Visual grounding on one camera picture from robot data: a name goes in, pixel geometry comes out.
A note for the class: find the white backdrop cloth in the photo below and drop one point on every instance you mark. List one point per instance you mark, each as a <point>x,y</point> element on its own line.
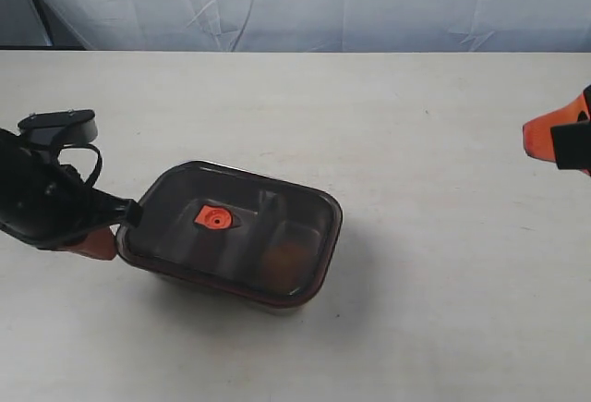
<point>301,25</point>

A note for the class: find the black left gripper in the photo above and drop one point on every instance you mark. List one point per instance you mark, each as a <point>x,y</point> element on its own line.
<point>64,209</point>

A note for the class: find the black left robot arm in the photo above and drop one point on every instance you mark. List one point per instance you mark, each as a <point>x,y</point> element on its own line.
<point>22,170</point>

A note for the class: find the yellow cheese wedge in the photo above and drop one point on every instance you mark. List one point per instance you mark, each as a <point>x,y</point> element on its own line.
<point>284,263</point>

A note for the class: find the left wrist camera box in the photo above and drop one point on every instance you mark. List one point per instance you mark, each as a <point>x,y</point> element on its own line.
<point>72,127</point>

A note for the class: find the steel two-compartment lunch box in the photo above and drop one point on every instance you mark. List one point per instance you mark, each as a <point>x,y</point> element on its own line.
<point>195,292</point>

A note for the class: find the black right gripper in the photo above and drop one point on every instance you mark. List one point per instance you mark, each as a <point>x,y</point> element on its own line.
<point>562,136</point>

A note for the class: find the lunch box lid orange seal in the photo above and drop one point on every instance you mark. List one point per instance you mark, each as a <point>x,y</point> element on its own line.
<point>210,224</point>

